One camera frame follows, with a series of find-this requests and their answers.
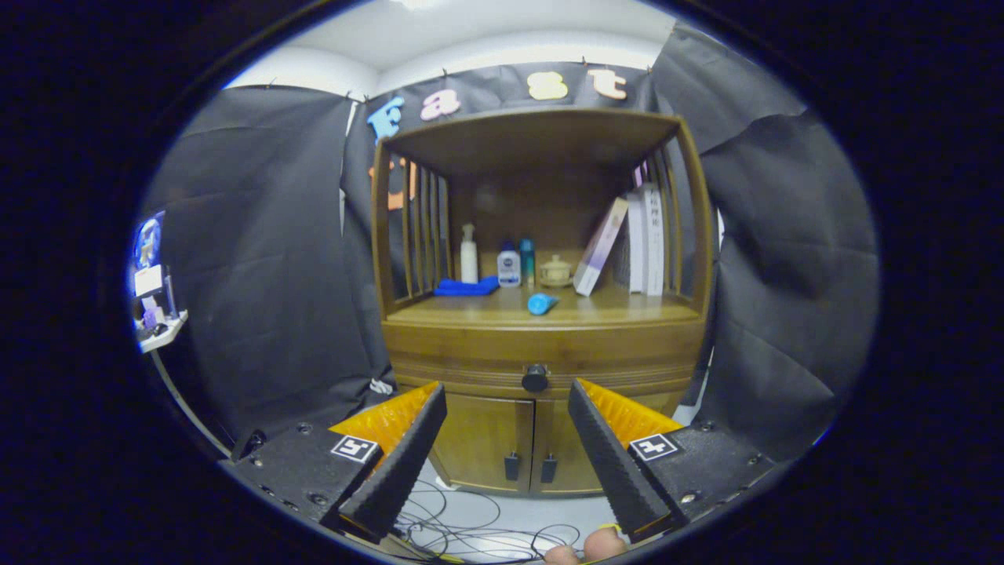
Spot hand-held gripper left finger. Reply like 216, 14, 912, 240
222, 382, 448, 542

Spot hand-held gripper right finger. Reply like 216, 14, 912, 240
567, 378, 777, 545

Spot wooden drawer with black knob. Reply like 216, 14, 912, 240
382, 314, 707, 403

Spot wooden cabinet door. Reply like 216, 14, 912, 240
427, 391, 537, 494
532, 396, 605, 497

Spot wooden countertop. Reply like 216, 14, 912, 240
386, 284, 701, 326

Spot wooden cabinet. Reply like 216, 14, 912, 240
370, 108, 715, 499

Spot black floor device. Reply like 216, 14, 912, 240
230, 428, 267, 464

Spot blue folded cloth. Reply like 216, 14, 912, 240
434, 276, 500, 297

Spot beige lidded ceramic cup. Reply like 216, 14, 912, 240
539, 254, 573, 288

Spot white pump bottle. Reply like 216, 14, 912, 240
460, 224, 479, 284

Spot purple and white book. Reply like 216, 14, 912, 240
573, 197, 630, 297

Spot white lotion bottle blue label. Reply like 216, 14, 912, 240
497, 240, 522, 288

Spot plain white book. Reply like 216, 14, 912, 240
614, 192, 648, 294

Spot white book with black print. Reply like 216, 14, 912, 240
639, 183, 666, 297

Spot black backdrop cloth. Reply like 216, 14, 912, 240
133, 20, 879, 464

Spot black floor cables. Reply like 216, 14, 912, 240
392, 479, 605, 562

